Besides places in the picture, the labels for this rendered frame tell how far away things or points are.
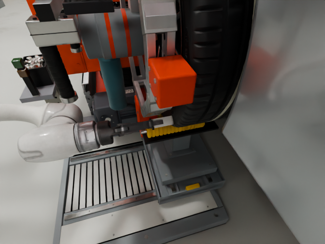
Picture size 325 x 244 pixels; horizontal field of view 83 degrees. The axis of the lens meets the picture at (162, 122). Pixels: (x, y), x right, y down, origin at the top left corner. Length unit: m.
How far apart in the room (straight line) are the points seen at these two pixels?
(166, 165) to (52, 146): 0.59
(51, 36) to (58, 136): 0.25
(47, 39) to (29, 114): 0.33
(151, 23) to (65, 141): 0.38
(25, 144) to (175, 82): 0.43
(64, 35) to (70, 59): 0.70
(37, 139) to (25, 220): 0.79
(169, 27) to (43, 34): 0.25
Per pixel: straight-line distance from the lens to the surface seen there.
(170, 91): 0.35
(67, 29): 0.46
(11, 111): 0.74
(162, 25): 0.39
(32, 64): 1.33
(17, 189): 1.46
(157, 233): 1.01
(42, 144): 0.58
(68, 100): 0.55
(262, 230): 1.21
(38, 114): 0.73
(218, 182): 1.05
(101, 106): 1.09
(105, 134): 0.56
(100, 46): 0.61
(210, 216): 1.06
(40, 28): 0.47
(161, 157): 1.02
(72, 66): 1.19
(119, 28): 0.60
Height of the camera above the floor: 1.05
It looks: 43 degrees down
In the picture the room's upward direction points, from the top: straight up
